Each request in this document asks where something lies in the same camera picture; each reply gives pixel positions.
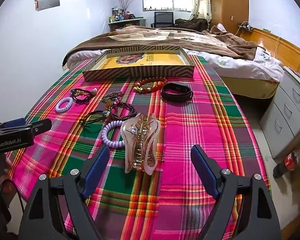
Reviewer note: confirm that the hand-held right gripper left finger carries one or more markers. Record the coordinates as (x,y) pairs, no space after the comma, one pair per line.
(96,170)

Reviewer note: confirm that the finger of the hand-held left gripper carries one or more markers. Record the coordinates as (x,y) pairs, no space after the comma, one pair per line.
(41,126)
(13,123)

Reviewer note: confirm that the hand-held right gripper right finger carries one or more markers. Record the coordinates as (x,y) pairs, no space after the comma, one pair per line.
(205,170)

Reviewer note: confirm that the clear bangle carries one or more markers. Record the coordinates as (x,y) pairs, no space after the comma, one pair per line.
(140,152)

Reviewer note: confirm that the black wristband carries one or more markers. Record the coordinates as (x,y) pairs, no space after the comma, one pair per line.
(176,97)

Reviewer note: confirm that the patterned cardboard tray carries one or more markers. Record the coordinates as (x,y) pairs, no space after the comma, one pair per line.
(140,71)

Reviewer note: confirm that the plaid tablecloth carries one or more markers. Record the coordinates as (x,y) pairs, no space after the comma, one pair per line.
(190,120)

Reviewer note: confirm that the cola bottle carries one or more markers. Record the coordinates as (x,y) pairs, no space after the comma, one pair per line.
(287,163)

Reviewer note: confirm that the yellow bed base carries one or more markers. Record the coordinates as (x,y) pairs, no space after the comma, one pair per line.
(247,87)

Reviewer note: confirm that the grey drawer cabinet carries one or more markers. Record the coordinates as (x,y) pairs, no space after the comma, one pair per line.
(285,120)

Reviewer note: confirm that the desk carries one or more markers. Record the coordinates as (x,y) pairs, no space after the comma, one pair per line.
(125,25)

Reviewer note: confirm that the group of bottles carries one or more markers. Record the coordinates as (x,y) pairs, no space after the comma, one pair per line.
(117,16)

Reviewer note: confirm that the brown blanket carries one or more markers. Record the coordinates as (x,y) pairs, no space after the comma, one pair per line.
(165,37)

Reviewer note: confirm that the wooden headboard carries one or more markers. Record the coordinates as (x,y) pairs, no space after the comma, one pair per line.
(282,47)

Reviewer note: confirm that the dark clothes pile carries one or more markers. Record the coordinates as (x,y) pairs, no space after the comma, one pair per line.
(192,25)

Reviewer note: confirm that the vase of dry branches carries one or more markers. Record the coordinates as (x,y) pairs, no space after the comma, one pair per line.
(126,5)

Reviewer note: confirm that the wooden wardrobe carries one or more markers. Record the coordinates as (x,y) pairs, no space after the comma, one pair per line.
(230,2)

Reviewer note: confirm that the patterned curtain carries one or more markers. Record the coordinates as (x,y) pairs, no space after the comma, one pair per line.
(200,0)

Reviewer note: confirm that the window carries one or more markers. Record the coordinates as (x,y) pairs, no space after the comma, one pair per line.
(165,1)

